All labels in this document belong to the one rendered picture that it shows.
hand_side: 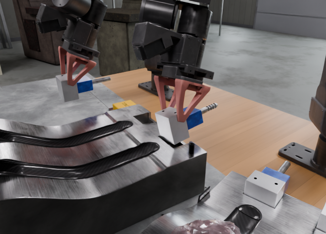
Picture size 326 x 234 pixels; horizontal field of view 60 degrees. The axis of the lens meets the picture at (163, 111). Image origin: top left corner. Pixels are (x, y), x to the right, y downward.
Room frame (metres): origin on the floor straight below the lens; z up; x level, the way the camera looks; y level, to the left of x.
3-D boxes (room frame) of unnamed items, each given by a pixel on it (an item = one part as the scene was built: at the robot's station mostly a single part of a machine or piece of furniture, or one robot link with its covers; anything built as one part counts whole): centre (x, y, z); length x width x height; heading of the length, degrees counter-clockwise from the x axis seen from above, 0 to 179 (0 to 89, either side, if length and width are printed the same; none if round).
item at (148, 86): (0.98, 0.01, 0.84); 0.20 x 0.07 x 0.08; 38
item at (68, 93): (0.68, 0.20, 0.93); 0.13 x 0.05 x 0.05; 123
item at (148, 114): (0.57, 0.03, 0.87); 0.05 x 0.05 x 0.04; 32
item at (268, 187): (0.39, -0.19, 0.86); 0.13 x 0.05 x 0.05; 139
